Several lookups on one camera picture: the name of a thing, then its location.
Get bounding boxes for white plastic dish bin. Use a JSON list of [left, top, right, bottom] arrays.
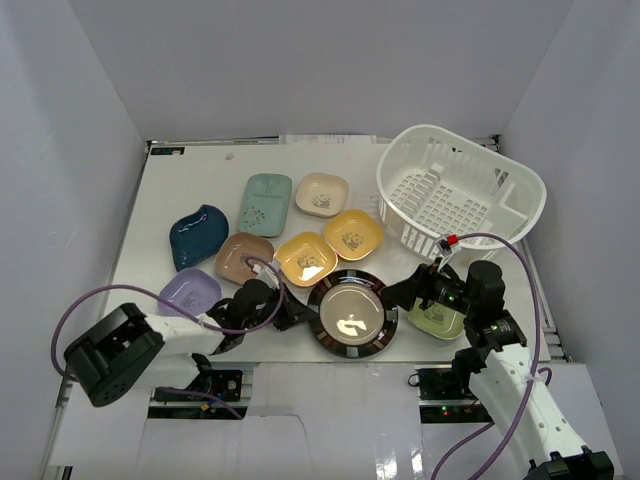
[[376, 125, 547, 259]]

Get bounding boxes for brown square panda dish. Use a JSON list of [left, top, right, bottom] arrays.
[[214, 232, 275, 285]]

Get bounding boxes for dark blue leaf plate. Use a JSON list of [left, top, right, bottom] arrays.
[[169, 204, 229, 272]]

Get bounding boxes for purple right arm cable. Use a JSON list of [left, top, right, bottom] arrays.
[[429, 232, 553, 480]]

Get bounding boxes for teal rectangular divided plate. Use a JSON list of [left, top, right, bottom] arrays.
[[237, 173, 292, 238]]

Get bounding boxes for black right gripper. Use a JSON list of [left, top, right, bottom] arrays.
[[380, 257, 477, 316]]

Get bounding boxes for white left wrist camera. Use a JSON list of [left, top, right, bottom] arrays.
[[250, 259, 280, 289]]

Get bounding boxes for purple square panda dish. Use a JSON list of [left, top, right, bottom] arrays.
[[159, 268, 222, 316]]

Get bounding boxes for black label sticker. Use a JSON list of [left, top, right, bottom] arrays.
[[149, 147, 185, 156]]

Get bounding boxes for yellow square dish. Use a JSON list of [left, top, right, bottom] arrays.
[[323, 209, 384, 261], [275, 232, 338, 288]]

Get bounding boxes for papers at table back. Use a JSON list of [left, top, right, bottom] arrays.
[[278, 134, 392, 146]]

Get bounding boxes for round black striped plate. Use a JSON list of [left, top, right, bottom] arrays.
[[307, 269, 399, 360]]

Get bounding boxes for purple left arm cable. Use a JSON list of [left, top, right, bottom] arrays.
[[51, 255, 287, 421]]

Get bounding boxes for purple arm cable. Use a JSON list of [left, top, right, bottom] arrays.
[[429, 232, 553, 480], [51, 255, 287, 421]]

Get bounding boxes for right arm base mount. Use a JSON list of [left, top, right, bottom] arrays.
[[407, 367, 491, 424]]

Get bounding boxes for cream square panda dish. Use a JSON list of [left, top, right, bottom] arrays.
[[295, 172, 349, 218]]

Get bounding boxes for yellow square dish right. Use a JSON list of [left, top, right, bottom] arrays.
[[323, 209, 384, 261]]

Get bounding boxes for yellow square dish left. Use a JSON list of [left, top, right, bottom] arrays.
[[275, 232, 338, 288]]

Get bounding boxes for green square panda dish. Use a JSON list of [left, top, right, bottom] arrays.
[[407, 299, 465, 340]]

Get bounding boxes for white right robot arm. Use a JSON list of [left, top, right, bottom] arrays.
[[381, 260, 614, 479]]

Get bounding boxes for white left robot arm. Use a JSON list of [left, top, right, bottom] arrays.
[[63, 279, 318, 407]]

